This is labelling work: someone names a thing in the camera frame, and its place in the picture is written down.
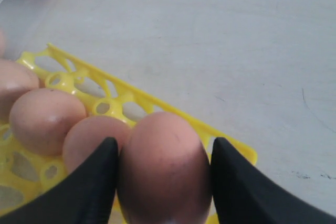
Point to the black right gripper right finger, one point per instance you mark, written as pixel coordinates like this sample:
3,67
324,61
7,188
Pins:
242,194

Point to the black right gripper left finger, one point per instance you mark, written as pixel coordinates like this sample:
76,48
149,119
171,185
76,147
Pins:
85,196

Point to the brown egg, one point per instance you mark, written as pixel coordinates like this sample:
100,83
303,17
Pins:
84,137
164,173
41,119
16,80

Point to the yellow plastic egg tray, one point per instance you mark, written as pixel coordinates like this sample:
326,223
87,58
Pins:
26,175

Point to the clear plastic container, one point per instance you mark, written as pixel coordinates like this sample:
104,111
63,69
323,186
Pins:
19,20

